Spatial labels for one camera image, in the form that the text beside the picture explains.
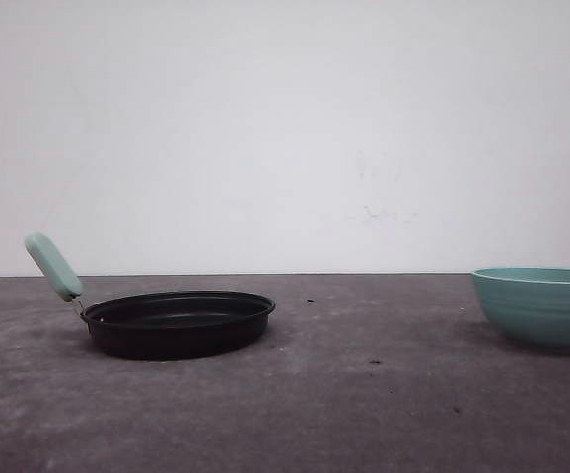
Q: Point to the black frying pan green handle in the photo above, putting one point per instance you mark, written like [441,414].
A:
[158,326]

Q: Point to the teal ceramic bowl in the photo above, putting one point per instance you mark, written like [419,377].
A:
[527,304]

